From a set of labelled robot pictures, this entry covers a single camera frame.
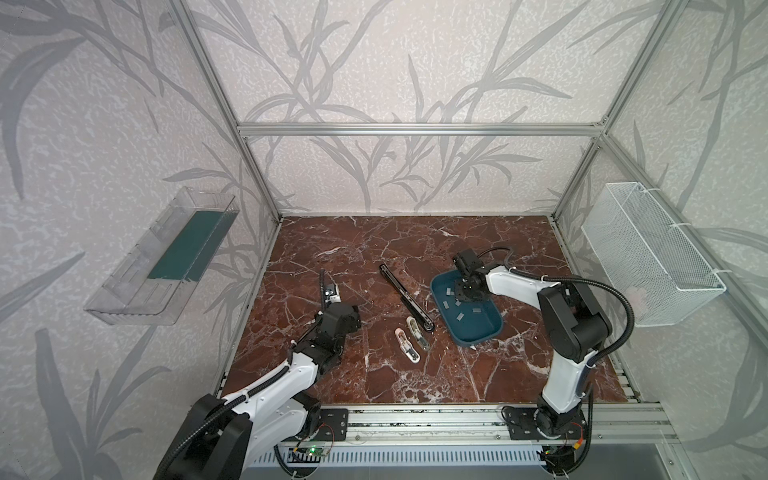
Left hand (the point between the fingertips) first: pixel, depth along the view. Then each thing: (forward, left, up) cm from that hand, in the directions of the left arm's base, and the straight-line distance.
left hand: (349, 297), depth 88 cm
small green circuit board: (-37, +6, -7) cm, 38 cm away
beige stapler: (-9, -21, -5) cm, 23 cm away
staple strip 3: (-3, -34, -7) cm, 35 cm away
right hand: (+9, -37, -7) cm, 38 cm away
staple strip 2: (+2, -30, -8) cm, 31 cm away
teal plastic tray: (-4, -37, -8) cm, 38 cm away
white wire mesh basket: (-3, -69, +29) cm, 75 cm away
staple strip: (+6, -32, -8) cm, 33 cm away
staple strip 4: (0, -40, -7) cm, 41 cm away
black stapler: (+2, -19, -6) cm, 19 cm away
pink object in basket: (-7, -74, +15) cm, 76 cm away
